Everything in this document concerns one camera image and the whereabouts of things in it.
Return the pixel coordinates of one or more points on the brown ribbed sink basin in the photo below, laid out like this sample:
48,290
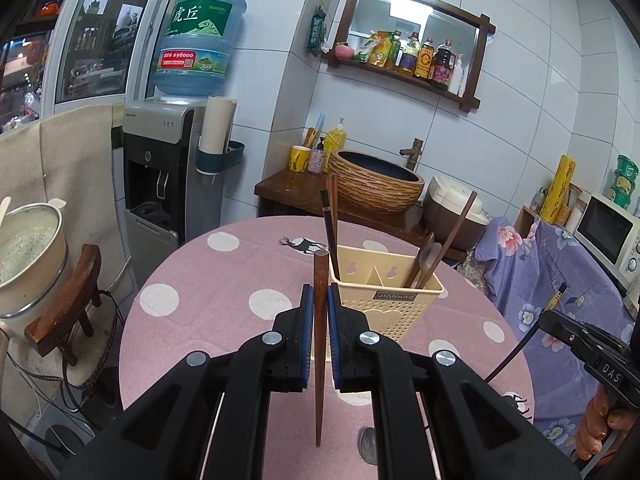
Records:
375,185

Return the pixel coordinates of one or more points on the purple floral cloth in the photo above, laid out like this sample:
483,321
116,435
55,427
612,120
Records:
525,270

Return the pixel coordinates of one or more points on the beige draped cloth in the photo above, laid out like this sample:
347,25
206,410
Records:
75,170

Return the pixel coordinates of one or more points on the yellow wrap roll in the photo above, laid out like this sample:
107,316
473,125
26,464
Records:
557,185

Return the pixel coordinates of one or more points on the wooden framed mirror shelf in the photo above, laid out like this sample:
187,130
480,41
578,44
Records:
400,15

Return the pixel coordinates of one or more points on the metal spoon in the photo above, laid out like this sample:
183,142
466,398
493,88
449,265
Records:
369,445

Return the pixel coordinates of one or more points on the cream ladle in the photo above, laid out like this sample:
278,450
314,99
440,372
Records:
4,212

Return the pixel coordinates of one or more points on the teal roll holder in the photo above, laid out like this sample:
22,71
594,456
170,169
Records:
232,155

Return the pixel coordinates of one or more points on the grey water dispenser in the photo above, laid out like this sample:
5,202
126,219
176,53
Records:
155,135

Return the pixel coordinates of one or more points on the cream cooking pot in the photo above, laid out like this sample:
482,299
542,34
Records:
30,280

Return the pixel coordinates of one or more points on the stack of green cups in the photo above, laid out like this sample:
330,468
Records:
625,180

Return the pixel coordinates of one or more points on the glass door cabinet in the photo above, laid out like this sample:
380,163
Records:
100,35

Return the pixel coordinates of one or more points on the person's right hand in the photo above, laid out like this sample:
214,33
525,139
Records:
595,420

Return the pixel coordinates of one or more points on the blue water bottle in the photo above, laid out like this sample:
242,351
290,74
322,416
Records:
200,45

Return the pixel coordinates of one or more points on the pink polka dot tablecloth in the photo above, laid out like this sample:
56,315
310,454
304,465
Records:
200,320

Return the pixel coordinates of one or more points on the black chopstick gold band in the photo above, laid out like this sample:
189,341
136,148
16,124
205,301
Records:
520,342

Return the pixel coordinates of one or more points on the beige plastic utensil holder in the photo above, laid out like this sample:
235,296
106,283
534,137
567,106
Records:
400,315

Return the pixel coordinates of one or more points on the pink dotted pump bottle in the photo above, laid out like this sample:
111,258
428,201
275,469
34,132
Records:
317,160

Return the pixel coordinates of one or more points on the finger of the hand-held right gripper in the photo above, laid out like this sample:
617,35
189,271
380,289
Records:
562,325

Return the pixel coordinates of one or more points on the wooden vanity counter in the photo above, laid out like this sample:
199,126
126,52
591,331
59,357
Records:
285,192

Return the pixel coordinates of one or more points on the dark wooden spoon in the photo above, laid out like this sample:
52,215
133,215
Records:
425,247

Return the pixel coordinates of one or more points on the bronze faucet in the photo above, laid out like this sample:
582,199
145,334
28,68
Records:
412,152

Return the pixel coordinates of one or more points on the white microwave oven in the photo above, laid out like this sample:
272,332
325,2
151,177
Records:
605,230

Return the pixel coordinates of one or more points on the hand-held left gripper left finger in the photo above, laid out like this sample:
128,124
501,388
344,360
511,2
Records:
306,340

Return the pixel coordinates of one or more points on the green hanging packet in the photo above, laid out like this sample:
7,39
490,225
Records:
316,30

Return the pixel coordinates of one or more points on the yellow cup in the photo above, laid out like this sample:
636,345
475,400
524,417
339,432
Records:
300,159

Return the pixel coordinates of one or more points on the yellow detergent bottle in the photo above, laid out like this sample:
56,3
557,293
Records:
335,142

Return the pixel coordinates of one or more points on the white rice cooker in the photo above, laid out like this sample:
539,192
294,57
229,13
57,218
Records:
450,195

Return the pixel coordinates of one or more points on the dark display shelf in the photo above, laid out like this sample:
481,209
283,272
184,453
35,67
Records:
25,70

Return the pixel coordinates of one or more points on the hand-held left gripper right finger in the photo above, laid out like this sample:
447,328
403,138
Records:
334,340

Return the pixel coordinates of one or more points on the dark wooden stool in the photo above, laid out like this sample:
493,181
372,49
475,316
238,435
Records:
65,300

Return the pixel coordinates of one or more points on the row of condiment bottles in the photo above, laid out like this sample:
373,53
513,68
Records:
425,60

